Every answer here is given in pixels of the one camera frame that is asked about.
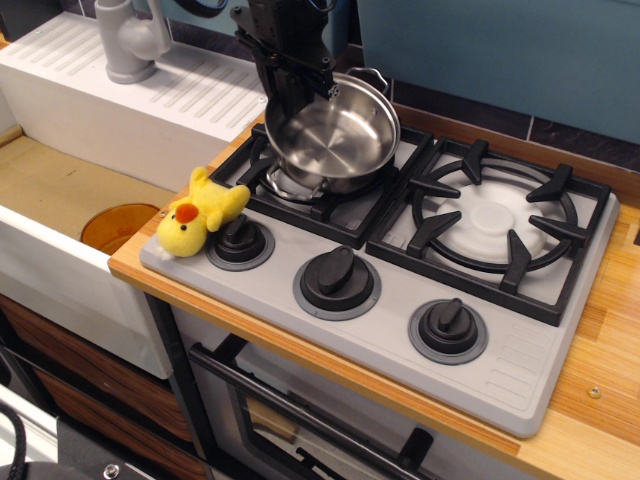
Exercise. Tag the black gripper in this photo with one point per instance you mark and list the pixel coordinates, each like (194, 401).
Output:
(285, 37)

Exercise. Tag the stainless steel pan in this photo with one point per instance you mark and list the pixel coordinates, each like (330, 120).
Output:
(340, 145)

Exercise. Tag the black left stove knob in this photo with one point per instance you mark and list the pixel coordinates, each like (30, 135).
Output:
(240, 245)

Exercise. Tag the black stove knob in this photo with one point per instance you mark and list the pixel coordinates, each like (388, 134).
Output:
(448, 332)
(240, 245)
(337, 285)

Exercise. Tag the black middle stove knob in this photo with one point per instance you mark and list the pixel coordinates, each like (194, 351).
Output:
(337, 285)

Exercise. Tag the grey toy stove top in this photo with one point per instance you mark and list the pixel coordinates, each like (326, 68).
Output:
(509, 385)

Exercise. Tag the black right stove knob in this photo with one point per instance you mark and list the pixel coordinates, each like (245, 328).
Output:
(448, 332)

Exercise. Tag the grey toy faucet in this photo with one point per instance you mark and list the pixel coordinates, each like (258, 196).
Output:
(132, 45)

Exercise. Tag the black left burner grate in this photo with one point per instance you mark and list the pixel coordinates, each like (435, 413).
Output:
(347, 218)

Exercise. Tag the black burner grate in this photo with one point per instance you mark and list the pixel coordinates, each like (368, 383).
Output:
(520, 236)
(347, 218)

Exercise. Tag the yellow stuffed duck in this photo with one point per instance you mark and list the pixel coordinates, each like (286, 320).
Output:
(208, 206)

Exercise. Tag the white toy sink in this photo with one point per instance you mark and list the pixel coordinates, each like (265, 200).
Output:
(74, 143)

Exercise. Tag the orange plastic plate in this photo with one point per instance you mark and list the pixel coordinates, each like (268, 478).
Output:
(112, 228)

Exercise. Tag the black right burner grate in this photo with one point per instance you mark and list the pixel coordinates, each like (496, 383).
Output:
(520, 236)

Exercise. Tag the wooden drawer cabinet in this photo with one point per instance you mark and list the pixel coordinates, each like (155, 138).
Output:
(129, 409)

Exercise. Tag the oven door with handle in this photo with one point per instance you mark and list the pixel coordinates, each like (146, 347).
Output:
(222, 363)

